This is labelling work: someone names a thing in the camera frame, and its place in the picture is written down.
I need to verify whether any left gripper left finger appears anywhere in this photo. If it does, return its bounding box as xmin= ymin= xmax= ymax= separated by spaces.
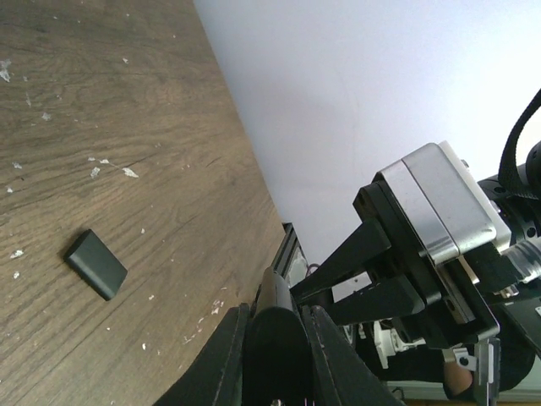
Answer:
xmin=156 ymin=303 xmax=250 ymax=406

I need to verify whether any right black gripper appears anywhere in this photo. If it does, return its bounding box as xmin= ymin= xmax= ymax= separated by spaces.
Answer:
xmin=290 ymin=181 xmax=500 ymax=348

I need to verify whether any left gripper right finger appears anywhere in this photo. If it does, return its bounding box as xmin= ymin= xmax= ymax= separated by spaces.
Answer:
xmin=302 ymin=306 xmax=403 ymax=406

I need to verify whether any black remote control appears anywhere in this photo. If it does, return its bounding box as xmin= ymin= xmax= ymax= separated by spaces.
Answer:
xmin=242 ymin=268 xmax=314 ymax=405

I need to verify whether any black battery cover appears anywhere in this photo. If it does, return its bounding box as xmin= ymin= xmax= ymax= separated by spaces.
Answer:
xmin=63 ymin=229 xmax=128 ymax=301

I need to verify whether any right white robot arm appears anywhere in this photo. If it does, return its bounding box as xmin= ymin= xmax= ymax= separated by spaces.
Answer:
xmin=292 ymin=96 xmax=540 ymax=405

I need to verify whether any black aluminium front rail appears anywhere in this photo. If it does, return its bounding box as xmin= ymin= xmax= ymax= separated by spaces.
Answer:
xmin=270 ymin=223 xmax=309 ymax=288

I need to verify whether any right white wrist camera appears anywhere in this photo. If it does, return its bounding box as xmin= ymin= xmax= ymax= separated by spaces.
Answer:
xmin=376 ymin=141 xmax=511 ymax=266

